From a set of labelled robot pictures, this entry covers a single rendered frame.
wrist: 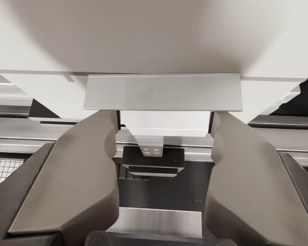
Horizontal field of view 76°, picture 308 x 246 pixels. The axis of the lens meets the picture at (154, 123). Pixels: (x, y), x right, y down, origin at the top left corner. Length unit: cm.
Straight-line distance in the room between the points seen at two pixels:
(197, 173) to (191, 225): 52
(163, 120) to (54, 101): 9
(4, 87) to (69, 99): 11
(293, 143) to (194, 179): 33
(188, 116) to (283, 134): 37
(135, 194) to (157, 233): 51
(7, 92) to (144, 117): 16
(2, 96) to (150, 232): 23
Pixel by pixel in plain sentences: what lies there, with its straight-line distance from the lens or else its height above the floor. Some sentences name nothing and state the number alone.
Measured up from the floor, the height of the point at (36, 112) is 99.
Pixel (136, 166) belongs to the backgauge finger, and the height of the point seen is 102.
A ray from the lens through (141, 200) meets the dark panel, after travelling 70.
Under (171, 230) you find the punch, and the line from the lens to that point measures 20.
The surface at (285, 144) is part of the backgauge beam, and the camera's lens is 52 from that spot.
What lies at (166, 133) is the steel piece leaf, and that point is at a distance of 22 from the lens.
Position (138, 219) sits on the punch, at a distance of 20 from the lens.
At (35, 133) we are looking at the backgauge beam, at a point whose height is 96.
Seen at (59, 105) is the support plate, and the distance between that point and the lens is 18.
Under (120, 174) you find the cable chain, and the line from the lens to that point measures 58.
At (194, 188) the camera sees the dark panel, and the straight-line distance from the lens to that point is 71.
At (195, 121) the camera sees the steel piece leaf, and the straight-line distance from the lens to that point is 18.
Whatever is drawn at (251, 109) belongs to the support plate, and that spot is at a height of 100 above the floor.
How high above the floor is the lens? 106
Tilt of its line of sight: 18 degrees down
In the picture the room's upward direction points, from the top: 177 degrees counter-clockwise
